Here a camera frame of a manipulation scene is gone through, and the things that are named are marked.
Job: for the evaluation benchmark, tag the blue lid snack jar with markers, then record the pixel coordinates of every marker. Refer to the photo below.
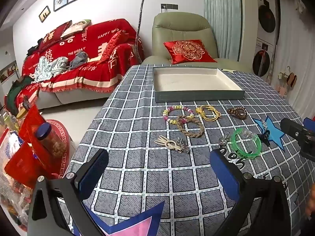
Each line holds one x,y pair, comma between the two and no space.
51,145

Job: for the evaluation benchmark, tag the green cloth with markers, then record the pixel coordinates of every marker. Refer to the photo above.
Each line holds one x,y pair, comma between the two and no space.
14,95

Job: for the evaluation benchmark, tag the red embroidered cushion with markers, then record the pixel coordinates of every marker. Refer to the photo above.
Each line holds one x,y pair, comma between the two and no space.
189,50

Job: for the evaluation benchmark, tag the person's right hand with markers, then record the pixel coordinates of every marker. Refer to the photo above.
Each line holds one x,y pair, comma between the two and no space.
311,201

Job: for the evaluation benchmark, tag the silver pendant brooch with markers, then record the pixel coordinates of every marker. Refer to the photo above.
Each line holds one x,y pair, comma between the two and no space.
182,146

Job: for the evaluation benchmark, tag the grey garment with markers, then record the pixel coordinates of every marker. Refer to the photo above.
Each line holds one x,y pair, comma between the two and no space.
78,60

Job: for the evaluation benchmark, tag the white washing machine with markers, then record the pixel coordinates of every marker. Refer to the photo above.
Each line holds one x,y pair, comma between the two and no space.
262,60

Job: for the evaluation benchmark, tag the green armchair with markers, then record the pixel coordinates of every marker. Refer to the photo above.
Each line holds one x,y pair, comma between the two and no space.
182,27

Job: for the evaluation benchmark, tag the cream rabbit hair clip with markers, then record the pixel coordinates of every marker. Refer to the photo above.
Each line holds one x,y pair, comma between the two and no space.
160,141

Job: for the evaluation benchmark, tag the hangers with small items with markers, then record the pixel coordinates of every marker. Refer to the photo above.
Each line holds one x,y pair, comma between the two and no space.
290,78

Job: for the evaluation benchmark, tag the black claw hair clip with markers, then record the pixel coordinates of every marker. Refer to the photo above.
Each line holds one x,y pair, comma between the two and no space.
263,137

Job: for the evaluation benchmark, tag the grey sofa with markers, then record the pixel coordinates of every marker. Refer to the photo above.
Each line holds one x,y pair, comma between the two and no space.
73,98

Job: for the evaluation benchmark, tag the grey shallow tray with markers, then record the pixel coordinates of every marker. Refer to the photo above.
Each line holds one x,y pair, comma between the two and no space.
194,81

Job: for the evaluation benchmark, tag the red patterned round box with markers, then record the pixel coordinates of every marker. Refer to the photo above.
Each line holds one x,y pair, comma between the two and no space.
62,132

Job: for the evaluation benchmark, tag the white dryer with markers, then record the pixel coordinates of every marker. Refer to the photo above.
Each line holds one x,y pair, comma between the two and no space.
267,19

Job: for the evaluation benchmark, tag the wall switch panel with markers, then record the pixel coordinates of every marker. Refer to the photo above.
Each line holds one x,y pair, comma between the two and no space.
169,6

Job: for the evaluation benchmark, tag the red printed blanket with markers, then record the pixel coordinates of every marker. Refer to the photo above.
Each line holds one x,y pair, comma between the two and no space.
103,32

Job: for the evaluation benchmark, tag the clear sparkly hair clip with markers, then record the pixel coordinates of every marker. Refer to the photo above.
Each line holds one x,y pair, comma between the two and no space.
247,134

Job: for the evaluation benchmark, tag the green bangle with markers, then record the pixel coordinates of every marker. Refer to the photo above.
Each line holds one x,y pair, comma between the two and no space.
235,145

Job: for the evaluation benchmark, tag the red gift bag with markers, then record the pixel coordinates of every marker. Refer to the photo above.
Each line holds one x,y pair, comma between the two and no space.
32,123
24,167

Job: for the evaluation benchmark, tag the small black picture frame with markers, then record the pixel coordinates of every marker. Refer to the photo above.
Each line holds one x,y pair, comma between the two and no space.
44,14

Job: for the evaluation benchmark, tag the walking cane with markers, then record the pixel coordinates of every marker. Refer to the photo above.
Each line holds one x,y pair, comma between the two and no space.
140,22

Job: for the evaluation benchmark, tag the silver rhinestone hair clip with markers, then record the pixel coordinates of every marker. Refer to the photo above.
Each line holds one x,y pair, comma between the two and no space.
223,140

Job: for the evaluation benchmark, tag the photo print cushion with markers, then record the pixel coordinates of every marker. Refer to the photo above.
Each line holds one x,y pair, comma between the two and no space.
76,27

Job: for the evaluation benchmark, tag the red square cushion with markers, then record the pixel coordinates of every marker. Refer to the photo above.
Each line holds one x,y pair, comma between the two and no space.
56,33

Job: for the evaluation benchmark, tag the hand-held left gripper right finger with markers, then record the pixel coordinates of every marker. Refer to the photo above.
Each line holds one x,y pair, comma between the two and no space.
226,169

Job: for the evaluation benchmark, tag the light blue garment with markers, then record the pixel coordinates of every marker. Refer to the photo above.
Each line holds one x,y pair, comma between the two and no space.
49,68

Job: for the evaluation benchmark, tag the pale green curtain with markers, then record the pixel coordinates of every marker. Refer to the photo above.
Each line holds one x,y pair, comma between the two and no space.
221,17

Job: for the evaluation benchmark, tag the red satin cushion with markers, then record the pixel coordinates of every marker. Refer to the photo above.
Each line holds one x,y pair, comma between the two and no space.
112,45

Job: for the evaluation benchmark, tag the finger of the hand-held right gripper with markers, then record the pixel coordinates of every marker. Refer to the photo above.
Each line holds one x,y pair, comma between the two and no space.
310,123
290,126

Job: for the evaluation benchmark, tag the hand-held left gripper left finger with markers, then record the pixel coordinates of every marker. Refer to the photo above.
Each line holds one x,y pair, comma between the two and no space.
96,167

